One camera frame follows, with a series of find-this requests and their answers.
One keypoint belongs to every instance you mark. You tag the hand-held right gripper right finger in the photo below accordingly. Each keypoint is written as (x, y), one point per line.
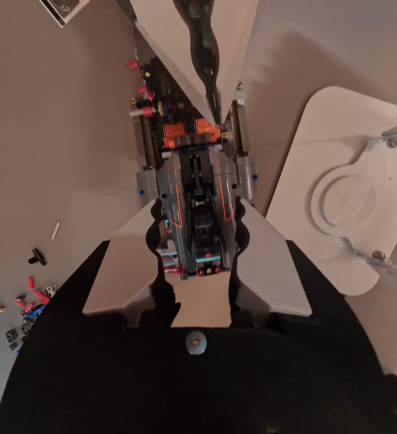
(269, 271)

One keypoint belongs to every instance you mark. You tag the lego sticker sheet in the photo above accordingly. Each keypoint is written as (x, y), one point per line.
(63, 8)

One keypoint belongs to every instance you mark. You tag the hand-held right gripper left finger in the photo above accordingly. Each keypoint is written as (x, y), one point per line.
(124, 268)

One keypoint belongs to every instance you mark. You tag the white lego rod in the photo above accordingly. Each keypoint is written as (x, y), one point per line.
(56, 230)

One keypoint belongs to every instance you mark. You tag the pile of loose lego pieces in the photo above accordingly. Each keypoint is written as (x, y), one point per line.
(37, 294)

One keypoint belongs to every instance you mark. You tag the large lego car chassis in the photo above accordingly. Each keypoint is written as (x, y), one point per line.
(178, 130)

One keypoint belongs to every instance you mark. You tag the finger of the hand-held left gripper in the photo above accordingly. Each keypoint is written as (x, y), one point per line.
(164, 34)
(235, 34)

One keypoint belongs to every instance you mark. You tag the black lego cross piece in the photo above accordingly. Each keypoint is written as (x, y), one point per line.
(37, 257)

